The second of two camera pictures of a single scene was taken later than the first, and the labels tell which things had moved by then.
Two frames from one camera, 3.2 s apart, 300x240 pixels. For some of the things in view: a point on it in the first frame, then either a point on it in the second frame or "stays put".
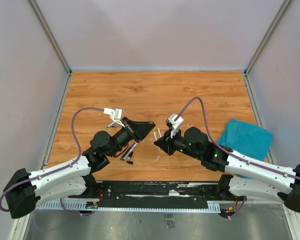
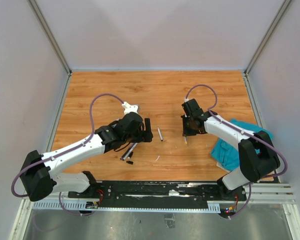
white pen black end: (160, 134) stays put
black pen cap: (130, 155) stays put
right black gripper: (166, 142) → (186, 132)
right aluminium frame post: (278, 18) stays put
